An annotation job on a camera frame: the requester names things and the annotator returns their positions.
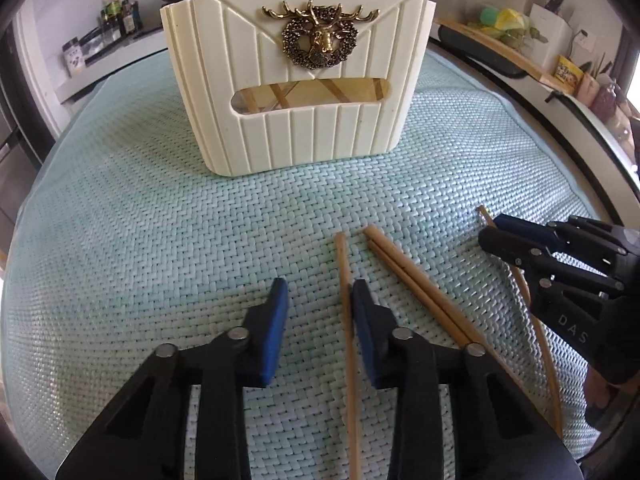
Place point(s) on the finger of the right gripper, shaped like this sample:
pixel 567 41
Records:
pixel 555 286
pixel 576 231

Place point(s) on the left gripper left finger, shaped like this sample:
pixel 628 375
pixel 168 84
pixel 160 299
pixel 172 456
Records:
pixel 141 433

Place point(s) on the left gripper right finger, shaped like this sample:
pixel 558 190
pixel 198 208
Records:
pixel 498 433

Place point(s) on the right human hand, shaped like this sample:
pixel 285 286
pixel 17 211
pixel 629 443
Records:
pixel 597 390

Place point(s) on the pink cup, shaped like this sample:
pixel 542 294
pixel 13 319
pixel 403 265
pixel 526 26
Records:
pixel 587 90

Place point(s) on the yellow snack packet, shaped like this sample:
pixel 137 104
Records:
pixel 568 74

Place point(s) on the wooden cutting board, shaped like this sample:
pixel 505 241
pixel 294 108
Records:
pixel 479 47

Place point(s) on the teal woven table mat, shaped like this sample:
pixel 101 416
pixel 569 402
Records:
pixel 127 241

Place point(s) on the white knife block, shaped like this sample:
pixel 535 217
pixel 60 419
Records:
pixel 554 34

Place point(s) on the yellow green plastic bag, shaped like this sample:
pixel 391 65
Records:
pixel 506 25

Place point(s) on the cream utensil holder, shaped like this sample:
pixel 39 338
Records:
pixel 271 84

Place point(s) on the white spice jar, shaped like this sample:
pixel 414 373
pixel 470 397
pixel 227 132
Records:
pixel 73 56

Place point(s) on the black condiment rack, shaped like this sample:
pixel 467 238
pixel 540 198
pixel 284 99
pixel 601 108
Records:
pixel 99 42

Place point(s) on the dark soy sauce bottle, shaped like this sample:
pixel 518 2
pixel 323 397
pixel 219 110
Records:
pixel 131 16

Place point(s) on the yellow cap sauce bottle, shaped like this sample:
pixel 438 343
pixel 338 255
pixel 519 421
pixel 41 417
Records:
pixel 112 11

